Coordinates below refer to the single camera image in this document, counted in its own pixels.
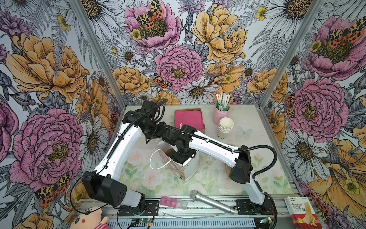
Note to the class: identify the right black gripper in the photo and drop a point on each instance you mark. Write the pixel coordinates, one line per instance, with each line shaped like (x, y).
(175, 156)

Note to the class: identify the white paper gift bag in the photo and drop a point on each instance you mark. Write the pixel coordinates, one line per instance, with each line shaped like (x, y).
(161, 158)

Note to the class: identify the brown pulp cup carrier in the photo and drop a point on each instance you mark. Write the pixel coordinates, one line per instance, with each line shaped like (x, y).
(228, 170)

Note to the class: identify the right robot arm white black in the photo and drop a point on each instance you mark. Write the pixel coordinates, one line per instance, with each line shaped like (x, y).
(239, 159)

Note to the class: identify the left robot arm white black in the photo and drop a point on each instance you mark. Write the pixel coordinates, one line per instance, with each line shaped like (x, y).
(102, 183)

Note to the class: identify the pink napkin stack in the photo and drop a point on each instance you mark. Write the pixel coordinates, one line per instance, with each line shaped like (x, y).
(191, 118)

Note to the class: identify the pink straw holder cup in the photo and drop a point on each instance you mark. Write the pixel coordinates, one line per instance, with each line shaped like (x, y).
(218, 115)

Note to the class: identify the stack of white paper cups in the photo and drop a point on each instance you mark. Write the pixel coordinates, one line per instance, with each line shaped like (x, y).
(225, 127)

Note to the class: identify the silver microphone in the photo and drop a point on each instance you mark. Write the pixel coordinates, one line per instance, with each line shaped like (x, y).
(197, 196)

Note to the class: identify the pink plastic clip box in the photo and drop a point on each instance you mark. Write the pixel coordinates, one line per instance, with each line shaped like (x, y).
(173, 203)

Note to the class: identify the plush doll toy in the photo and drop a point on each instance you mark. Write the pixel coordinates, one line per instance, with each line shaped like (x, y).
(92, 219)

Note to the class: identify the bandage box red white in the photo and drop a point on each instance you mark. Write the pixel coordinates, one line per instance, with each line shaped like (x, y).
(302, 213)

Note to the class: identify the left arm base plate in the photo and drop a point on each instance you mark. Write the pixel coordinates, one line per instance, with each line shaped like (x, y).
(151, 208)

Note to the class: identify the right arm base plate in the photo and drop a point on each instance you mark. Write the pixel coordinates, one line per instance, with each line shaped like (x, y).
(246, 207)

